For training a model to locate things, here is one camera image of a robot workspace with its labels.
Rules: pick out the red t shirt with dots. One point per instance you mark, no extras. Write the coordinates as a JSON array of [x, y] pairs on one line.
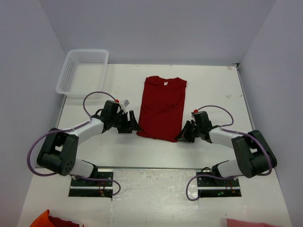
[[162, 108]]

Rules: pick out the orange folded cloth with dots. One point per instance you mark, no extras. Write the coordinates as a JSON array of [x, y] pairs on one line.
[[42, 220]]

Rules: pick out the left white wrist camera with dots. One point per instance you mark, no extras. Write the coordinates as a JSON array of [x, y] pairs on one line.
[[123, 104]]

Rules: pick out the dark red folded cloth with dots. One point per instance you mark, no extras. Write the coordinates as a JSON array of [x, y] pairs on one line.
[[58, 222]]

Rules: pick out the pink folded cloth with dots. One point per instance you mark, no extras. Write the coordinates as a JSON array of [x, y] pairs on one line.
[[238, 223]]

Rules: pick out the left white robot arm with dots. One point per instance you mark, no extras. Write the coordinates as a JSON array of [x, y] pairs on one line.
[[59, 150]]

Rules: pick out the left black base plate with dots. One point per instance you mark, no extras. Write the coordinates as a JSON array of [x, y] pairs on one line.
[[85, 188]]

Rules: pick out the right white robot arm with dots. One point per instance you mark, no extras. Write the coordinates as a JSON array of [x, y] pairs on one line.
[[253, 156]]

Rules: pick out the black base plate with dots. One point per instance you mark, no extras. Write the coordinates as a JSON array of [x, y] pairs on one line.
[[213, 188], [85, 188]]

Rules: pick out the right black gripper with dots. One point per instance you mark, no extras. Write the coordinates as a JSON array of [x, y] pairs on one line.
[[184, 135]]

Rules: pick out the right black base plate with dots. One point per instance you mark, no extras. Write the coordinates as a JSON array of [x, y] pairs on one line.
[[213, 188]]

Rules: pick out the white plastic mesh basket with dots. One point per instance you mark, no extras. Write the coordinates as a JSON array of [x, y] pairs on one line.
[[83, 72]]

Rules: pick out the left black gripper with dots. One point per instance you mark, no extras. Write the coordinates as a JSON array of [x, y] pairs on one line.
[[128, 126]]

